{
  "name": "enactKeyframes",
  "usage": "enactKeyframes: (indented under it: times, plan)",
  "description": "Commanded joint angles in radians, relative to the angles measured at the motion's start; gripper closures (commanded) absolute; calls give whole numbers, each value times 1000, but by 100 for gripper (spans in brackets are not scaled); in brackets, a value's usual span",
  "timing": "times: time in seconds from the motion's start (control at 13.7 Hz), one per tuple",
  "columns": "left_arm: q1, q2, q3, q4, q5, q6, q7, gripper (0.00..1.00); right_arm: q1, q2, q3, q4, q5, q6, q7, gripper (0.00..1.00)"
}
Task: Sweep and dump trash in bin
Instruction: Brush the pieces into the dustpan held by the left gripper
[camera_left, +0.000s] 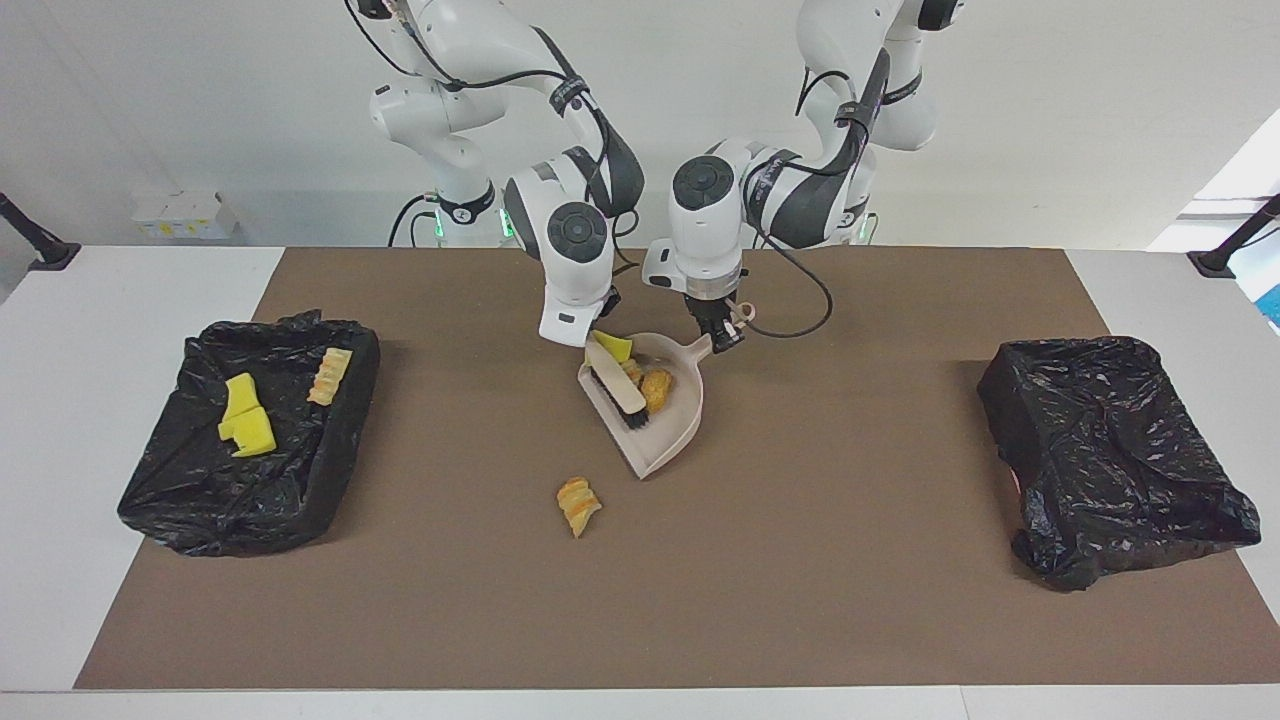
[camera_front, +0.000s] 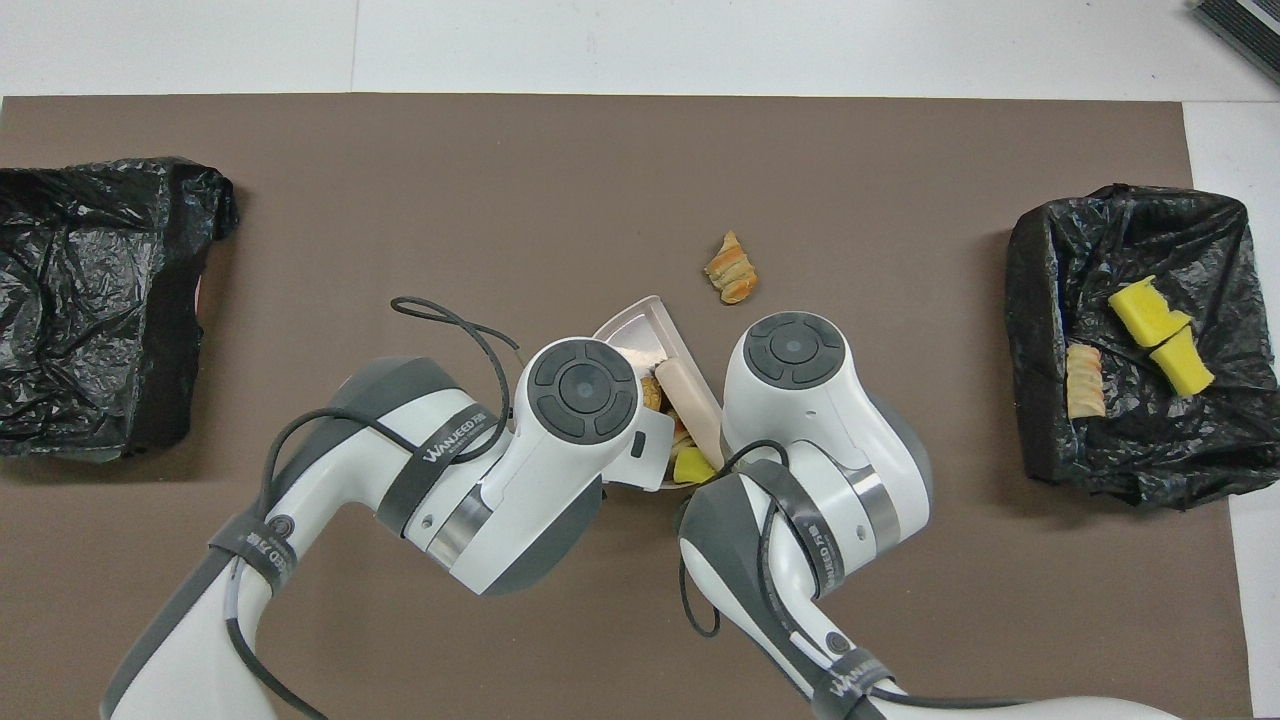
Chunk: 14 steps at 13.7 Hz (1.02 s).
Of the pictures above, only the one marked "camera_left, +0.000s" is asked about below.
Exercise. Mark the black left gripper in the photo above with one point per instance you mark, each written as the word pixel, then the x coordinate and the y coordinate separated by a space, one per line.
pixel 715 310

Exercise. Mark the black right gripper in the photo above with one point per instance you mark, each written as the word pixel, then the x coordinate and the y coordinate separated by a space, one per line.
pixel 610 298

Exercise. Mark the beige hand brush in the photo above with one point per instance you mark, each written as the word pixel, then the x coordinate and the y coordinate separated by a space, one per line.
pixel 615 380

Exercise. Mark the golden bread roll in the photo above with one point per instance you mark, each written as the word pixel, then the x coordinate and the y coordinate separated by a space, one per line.
pixel 657 390

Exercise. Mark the beige plastic dustpan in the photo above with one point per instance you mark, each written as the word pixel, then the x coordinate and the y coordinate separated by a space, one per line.
pixel 670 440

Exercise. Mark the pale striped croissant piece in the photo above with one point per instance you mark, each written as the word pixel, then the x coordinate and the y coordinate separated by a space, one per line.
pixel 330 376

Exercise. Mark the green and yellow sponge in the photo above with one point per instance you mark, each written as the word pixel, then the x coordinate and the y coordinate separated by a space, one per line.
pixel 240 393

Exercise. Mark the notched yellow sponge piece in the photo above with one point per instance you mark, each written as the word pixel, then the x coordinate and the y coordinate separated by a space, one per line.
pixel 252 438

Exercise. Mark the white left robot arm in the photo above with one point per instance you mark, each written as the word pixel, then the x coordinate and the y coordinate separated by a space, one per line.
pixel 705 250

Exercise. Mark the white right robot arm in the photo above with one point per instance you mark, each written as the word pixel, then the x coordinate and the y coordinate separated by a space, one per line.
pixel 575 290

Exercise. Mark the bin with black bag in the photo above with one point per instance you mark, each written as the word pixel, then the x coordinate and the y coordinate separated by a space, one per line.
pixel 200 500
pixel 1110 450

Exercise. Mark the brown table mat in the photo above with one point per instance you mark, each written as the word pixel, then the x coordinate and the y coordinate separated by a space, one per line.
pixel 640 640

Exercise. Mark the white box with yellow labels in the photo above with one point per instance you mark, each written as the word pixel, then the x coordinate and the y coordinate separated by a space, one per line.
pixel 185 215

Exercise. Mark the black stand foot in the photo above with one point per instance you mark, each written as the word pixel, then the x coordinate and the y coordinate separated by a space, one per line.
pixel 1220 262
pixel 50 255

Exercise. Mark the blue object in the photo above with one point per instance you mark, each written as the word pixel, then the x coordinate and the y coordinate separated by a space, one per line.
pixel 1272 305

